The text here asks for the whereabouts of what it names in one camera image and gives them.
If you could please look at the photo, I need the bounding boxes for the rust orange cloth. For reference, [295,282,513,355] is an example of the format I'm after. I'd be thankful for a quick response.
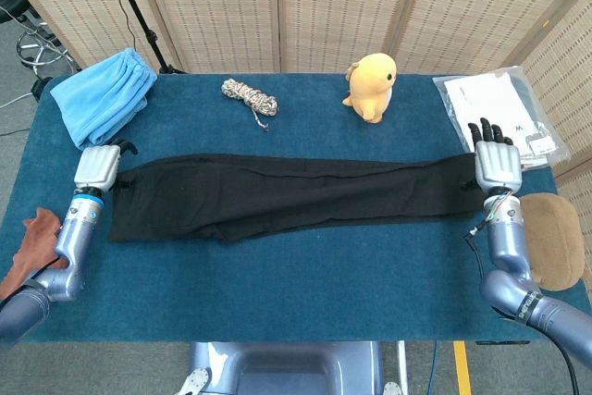
[0,207,64,302]

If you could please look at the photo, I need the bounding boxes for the chrome stool base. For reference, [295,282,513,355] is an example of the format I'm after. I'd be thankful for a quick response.
[16,19,78,96]

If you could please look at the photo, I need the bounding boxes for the folded light blue fleece garment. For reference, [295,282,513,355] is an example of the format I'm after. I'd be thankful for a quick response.
[49,47,157,152]

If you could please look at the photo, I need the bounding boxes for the thin blue cable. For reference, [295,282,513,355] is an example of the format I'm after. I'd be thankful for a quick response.
[428,341,439,395]

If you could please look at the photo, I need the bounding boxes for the yellow plush toy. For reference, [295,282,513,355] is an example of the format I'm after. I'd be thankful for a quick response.
[341,53,400,126]

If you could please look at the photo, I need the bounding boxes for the dark blue table mat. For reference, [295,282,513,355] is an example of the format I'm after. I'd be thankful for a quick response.
[0,71,592,345]

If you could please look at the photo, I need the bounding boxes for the black tripod stand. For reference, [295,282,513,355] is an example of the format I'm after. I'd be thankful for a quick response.
[102,0,186,76]

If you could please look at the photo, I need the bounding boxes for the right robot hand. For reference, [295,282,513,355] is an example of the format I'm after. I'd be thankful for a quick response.
[460,117,524,195]

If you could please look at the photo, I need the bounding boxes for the black trousers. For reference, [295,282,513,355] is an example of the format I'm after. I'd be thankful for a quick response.
[106,153,487,246]

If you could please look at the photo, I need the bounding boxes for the brown plush toy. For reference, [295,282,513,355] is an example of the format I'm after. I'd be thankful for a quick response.
[520,193,592,292]

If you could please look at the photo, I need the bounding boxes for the blue-grey robot torso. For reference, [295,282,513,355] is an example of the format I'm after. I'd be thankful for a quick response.
[178,341,408,395]

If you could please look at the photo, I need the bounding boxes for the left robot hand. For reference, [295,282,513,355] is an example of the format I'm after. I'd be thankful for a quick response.
[73,138,139,193]

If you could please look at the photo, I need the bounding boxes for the bamboo folding screen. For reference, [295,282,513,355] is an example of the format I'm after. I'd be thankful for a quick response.
[0,0,592,211]

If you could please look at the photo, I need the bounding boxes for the clear plastic bag with papers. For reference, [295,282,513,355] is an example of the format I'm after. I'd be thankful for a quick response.
[432,65,571,170]

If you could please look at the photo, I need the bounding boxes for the coiled speckled rope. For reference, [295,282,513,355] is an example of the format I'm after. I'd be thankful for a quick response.
[220,78,281,132]

